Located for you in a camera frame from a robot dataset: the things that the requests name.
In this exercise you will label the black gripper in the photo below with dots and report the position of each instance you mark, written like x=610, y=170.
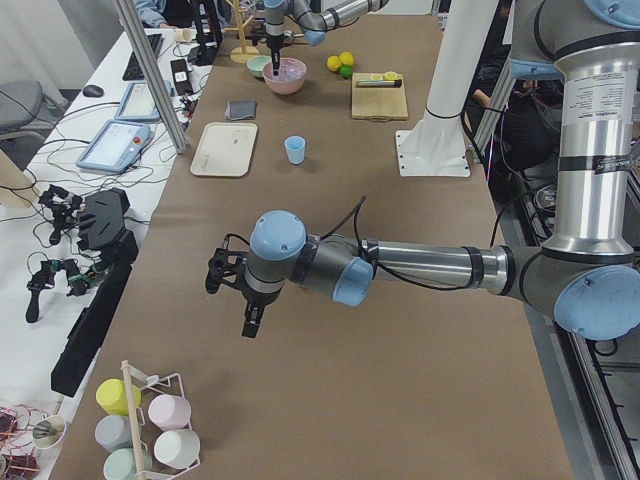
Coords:
x=251, y=298
x=274, y=40

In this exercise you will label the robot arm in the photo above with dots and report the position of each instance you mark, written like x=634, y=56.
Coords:
x=315, y=25
x=582, y=276

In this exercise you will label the clear ice cubes pile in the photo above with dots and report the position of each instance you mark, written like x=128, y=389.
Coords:
x=288, y=73

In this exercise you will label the paper cup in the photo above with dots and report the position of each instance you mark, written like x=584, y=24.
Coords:
x=184, y=35

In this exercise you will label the light blue cup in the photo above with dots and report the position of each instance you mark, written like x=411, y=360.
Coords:
x=295, y=149

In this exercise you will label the pink cup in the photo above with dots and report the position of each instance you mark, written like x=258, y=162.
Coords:
x=169, y=412

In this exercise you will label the white cup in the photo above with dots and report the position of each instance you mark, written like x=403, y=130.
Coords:
x=177, y=449

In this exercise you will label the yellow cup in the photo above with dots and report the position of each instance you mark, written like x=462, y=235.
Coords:
x=111, y=397

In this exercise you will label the grey cup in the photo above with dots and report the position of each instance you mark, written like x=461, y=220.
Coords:
x=113, y=433

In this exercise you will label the mint green cup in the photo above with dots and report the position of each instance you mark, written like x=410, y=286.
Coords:
x=120, y=465

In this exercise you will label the green bowl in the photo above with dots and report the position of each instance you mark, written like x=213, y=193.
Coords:
x=256, y=64

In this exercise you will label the pink bowl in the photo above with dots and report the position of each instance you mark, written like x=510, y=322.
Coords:
x=286, y=88

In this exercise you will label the wooden mug tree stand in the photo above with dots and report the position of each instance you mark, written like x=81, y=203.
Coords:
x=241, y=18

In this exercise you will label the yellow lemon upper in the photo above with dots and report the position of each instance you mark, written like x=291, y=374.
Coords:
x=333, y=63

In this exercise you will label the yellow lemon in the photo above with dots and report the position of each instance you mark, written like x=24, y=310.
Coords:
x=347, y=58
x=333, y=63

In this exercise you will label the grey folded cloth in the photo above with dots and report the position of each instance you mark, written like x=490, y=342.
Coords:
x=240, y=110

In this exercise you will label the yellow lemon lower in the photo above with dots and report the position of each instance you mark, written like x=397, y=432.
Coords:
x=347, y=58

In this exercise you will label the green lime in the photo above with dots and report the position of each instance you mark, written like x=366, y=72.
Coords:
x=346, y=72

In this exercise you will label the cream rabbit tray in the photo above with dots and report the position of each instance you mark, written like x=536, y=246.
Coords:
x=224, y=150

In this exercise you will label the wooden cutting board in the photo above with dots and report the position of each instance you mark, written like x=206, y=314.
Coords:
x=380, y=104

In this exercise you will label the teach pendant far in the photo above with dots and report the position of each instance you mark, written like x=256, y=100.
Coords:
x=137, y=104

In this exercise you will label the teach pendant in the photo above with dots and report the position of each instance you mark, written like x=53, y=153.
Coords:
x=137, y=104
x=116, y=146

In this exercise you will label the teach pendant near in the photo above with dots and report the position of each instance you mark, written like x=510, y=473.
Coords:
x=116, y=146

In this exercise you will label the black computer mouse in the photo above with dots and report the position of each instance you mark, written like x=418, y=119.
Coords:
x=92, y=91

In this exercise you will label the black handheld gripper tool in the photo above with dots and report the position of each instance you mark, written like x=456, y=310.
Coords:
x=45, y=279

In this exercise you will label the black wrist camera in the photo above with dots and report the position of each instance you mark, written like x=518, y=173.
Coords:
x=226, y=266

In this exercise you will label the aluminium camera post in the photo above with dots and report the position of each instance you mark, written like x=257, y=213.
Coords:
x=145, y=56

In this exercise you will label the white wire cup rack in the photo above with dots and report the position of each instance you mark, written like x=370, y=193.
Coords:
x=141, y=389

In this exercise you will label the black bracket device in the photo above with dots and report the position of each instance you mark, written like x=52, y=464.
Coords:
x=101, y=229

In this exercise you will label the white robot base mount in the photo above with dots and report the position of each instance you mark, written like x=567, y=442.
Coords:
x=435, y=147

